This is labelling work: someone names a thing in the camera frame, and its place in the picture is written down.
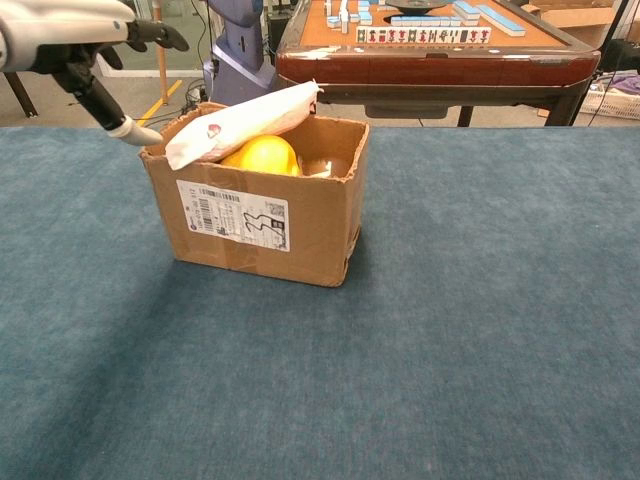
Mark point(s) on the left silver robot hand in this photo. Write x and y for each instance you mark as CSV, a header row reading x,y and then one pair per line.
x,y
55,30

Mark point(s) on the white wet wipes pack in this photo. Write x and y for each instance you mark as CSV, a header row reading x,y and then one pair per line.
x,y
245,122

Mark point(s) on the yellow pear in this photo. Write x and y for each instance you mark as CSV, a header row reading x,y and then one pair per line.
x,y
267,156

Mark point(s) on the open cardboard box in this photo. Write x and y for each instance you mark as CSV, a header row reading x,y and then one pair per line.
x,y
310,230

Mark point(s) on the black table leg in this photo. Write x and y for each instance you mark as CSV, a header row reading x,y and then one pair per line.
x,y
20,95

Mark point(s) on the upright wooden pole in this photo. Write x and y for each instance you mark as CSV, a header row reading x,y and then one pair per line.
x,y
162,75

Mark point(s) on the white power strip with plugs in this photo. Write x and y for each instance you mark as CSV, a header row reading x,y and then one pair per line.
x,y
196,94

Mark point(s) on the scattered blue mahjong tile cluster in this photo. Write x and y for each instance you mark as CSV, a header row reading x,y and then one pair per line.
x,y
345,15

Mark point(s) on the black mahjong dice dome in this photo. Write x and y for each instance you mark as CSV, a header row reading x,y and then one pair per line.
x,y
417,5

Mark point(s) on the row of face-up mahjong tiles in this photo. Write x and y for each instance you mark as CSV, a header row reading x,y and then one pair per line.
x,y
422,35

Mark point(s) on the brown mahjong table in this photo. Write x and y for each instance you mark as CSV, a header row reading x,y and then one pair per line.
x,y
435,70

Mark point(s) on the teal felt table mat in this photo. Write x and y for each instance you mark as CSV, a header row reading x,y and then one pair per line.
x,y
475,300

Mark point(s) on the black tripod stand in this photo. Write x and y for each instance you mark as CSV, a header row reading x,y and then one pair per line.
x,y
597,65

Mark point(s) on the white plastic basket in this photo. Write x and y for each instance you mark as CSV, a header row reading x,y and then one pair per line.
x,y
615,105

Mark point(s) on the purple cloth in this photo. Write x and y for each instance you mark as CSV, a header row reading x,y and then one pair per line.
x,y
627,84

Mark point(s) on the white glass door frame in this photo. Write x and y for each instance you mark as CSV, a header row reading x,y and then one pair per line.
x,y
185,74

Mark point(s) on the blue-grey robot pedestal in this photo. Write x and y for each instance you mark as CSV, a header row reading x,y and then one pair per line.
x,y
240,65

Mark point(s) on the straight blue mahjong tile wall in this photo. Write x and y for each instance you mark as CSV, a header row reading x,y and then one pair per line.
x,y
427,21

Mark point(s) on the diagonal blue mahjong tile wall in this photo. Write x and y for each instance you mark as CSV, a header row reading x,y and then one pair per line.
x,y
502,21

